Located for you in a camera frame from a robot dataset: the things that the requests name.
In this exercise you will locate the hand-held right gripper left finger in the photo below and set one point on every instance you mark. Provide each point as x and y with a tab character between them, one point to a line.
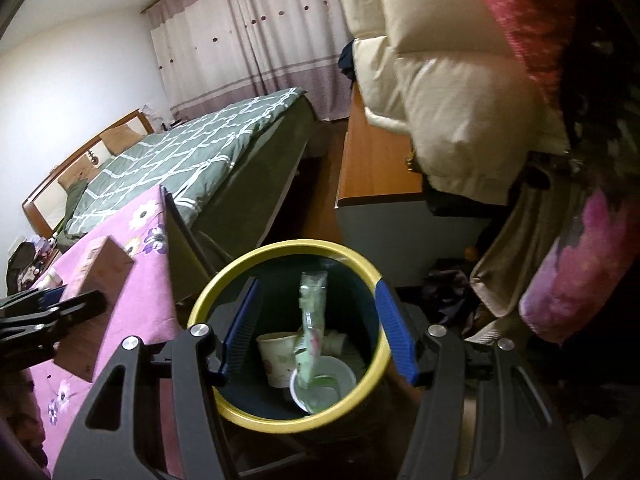
242	330

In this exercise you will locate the wooden top white dresser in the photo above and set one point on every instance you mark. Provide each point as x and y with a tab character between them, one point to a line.
375	160

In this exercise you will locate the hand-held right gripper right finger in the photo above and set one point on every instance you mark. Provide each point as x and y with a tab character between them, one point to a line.
395	335

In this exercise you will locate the pink floral fleece garment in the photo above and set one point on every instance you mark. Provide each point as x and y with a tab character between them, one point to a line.
585	270

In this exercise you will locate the wooden bed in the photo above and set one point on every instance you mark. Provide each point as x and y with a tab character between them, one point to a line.
240	200

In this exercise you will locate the green plastic wrapper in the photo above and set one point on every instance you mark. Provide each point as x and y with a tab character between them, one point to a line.
312	310

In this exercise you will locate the clear plastic cup green print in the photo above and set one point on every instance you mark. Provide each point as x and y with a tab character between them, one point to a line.
340	375

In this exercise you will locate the white nightstand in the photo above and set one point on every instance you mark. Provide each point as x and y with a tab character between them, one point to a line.
47	265

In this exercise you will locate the brown pillow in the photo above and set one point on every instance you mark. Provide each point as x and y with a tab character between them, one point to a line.
77	180

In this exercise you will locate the red patterned garment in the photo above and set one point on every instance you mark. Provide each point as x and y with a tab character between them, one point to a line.
530	15

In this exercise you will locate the green plaid quilt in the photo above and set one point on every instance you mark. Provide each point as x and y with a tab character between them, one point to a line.
175	150

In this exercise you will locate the pile of dark clothes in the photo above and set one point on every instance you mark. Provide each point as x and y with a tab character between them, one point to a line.
346	62

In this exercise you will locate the dark clothes on floor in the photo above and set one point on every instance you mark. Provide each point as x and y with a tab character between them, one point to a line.
450	290

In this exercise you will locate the striped dotted curtain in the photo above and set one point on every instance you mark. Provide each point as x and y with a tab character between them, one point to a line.
240	35

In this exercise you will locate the pink carton box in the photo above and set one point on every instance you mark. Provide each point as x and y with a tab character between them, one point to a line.
95	270

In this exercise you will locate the yellow rimmed waste bin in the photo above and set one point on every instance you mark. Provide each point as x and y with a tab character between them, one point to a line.
280	422

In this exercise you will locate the printed paper cup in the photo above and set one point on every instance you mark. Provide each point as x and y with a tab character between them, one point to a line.
275	355

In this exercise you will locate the black bag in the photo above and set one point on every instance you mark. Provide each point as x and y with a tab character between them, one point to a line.
20	265

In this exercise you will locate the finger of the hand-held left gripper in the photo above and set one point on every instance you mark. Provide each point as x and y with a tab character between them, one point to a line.
75	310
47	294

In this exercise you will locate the cream down jacket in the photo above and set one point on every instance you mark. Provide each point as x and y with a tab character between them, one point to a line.
450	85

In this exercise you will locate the beige cloth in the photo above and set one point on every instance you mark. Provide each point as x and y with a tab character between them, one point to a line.
520	260

